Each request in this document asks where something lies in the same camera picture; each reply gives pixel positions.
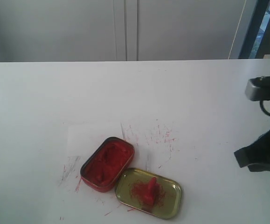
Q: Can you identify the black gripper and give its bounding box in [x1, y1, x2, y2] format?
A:
[234, 130, 270, 172]

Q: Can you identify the red stamp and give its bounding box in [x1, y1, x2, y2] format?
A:
[143, 177, 157, 206]

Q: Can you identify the red ink tin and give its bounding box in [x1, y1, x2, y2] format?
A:
[80, 137, 135, 193]

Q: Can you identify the gold tin lid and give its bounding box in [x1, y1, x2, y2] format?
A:
[115, 168, 183, 219]

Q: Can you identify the white paper sheet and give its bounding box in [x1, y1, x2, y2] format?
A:
[67, 122, 123, 158]

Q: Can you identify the grey cabinet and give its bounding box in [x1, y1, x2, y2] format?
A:
[0, 0, 257, 62]

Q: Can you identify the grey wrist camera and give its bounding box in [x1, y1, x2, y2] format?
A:
[245, 76, 270, 101]

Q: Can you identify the black window frame post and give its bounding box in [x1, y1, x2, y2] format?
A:
[238, 0, 270, 59]

